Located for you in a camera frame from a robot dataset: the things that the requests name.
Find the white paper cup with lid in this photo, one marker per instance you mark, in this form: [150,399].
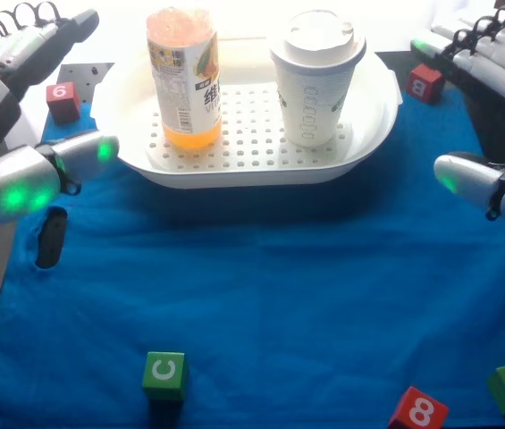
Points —
[314,103]

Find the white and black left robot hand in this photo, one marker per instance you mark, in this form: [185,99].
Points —
[15,187]

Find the red block with 6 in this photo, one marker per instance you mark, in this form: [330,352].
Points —
[62,100]

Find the white perforated tray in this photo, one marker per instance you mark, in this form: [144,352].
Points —
[252,156]

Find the blue cloth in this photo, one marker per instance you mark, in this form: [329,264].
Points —
[256,290]

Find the red block with B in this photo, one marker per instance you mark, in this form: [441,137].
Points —
[422,82]

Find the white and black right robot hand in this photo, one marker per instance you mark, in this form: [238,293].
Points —
[471,179]

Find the green block with C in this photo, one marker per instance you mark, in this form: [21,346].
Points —
[165,375]

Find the orange juice bottle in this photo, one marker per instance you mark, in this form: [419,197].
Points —
[185,89]

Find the red block with 8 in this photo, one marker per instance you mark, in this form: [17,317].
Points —
[419,411]

